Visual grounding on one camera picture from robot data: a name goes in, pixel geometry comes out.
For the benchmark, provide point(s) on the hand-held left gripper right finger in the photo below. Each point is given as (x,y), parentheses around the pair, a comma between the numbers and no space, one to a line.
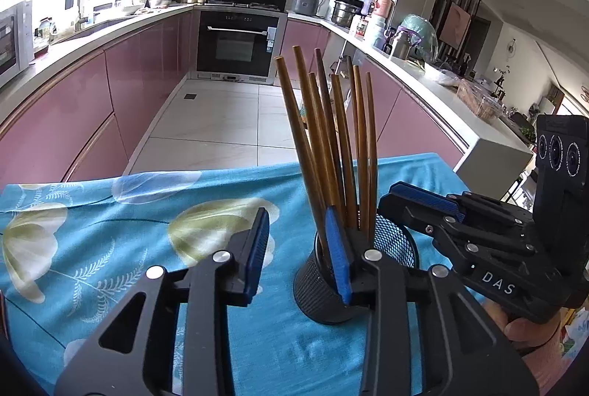
(338,253)

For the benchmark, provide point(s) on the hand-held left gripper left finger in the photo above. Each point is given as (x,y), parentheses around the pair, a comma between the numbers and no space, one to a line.
(260,249)

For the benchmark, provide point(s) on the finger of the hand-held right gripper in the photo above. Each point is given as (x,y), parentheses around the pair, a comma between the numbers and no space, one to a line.
(423,196)
(414,219)

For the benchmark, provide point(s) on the black mesh utensil holder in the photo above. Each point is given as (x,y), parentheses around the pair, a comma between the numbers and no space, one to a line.
(317,285)

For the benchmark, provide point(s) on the bunch of wooden chopsticks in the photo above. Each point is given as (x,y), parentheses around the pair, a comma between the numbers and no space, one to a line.
(322,175)

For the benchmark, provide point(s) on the person's right forearm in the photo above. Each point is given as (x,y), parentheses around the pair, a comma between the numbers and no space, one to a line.
(547,368)

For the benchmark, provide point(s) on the person's right hand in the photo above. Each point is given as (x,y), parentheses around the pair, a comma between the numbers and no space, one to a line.
(524,331)

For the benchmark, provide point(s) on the pink base cabinet run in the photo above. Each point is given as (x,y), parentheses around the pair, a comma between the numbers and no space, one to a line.
(69,101)
(414,120)

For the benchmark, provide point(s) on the clear food container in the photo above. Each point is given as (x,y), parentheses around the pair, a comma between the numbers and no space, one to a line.
(478,99)

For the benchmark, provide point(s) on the white bowl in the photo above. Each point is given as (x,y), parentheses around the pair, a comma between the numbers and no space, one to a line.
(441,74)

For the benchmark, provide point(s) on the blue floral tablecloth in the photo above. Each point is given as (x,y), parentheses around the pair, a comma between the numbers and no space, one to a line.
(115,239)

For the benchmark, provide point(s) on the teal plastic bag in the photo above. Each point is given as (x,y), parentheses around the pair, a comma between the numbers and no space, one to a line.
(421,32)

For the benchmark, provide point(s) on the white bottle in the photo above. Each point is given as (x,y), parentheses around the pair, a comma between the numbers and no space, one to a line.
(376,30)

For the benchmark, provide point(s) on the pink kettle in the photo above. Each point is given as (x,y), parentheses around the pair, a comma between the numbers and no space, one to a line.
(384,5)

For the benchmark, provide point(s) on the steel steamer pot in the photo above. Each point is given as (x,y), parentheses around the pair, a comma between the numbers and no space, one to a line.
(344,12)

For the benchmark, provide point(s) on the black built-in oven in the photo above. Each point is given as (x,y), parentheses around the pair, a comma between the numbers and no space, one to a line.
(234,46)

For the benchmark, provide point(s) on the sink faucet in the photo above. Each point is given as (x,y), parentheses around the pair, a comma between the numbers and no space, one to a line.
(81,14)

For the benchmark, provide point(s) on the white microwave oven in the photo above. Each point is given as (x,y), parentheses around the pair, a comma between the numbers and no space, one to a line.
(14,41)

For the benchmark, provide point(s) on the framed wall painting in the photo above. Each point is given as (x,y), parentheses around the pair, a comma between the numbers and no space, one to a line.
(458,28)

